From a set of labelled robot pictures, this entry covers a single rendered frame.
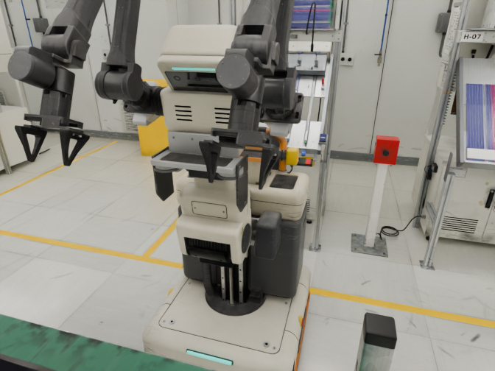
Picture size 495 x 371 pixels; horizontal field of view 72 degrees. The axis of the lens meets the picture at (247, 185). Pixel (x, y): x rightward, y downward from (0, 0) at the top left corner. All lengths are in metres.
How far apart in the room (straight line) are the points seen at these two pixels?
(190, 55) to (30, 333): 0.68
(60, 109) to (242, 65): 0.43
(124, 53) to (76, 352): 0.73
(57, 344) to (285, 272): 1.05
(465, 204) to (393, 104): 1.72
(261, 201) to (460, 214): 1.67
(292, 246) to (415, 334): 0.88
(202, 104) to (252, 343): 0.91
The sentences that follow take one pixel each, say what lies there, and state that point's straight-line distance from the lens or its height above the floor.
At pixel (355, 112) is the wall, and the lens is 4.06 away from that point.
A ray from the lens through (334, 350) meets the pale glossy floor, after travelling 1.84.
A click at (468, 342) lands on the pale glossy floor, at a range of 2.11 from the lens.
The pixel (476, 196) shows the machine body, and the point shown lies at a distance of 2.67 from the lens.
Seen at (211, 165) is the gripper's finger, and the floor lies 1.14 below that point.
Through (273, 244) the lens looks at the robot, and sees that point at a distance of 1.24.
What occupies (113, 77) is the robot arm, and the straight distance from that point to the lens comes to 1.01.
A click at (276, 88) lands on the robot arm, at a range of 0.82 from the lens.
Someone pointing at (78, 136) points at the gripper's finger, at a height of 1.17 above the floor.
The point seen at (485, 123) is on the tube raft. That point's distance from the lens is 2.36.
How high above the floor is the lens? 1.37
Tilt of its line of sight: 24 degrees down
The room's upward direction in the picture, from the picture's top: straight up
